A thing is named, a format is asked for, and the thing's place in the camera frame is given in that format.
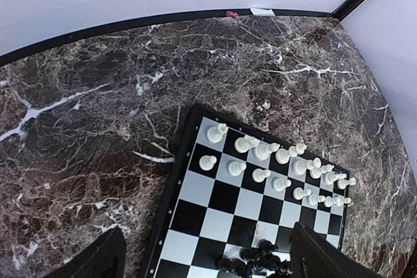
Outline white bishop piece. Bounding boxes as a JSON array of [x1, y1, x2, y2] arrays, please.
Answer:
[[253, 143, 280, 161]]

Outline white knight piece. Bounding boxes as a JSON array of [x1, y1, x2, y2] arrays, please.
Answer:
[[234, 135, 260, 154]]

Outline black and white chessboard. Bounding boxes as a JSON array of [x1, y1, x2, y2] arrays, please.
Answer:
[[139, 104, 348, 277]]

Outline small pink scrap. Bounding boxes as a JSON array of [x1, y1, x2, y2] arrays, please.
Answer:
[[226, 11, 238, 17]]

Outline white pawn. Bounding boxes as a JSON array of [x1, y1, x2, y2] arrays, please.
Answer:
[[252, 169, 271, 183], [199, 155, 217, 171], [227, 161, 246, 176], [272, 178, 292, 192]]

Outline white rook corner piece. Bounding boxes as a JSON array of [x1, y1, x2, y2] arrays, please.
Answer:
[[207, 123, 228, 144]]

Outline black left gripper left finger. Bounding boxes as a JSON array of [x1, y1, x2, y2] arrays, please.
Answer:
[[45, 227, 126, 278]]

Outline white king piece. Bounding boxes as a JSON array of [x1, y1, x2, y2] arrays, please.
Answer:
[[293, 158, 321, 176]]

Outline white queen piece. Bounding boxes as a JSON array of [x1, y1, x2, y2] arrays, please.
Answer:
[[275, 143, 307, 164]]

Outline pile of black chess pieces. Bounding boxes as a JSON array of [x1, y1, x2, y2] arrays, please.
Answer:
[[215, 240, 293, 277]]

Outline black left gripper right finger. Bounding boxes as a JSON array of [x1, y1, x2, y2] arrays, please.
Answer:
[[290, 222, 380, 278]]

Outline white tape strip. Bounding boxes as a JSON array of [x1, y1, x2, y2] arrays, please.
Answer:
[[250, 8, 275, 16]]

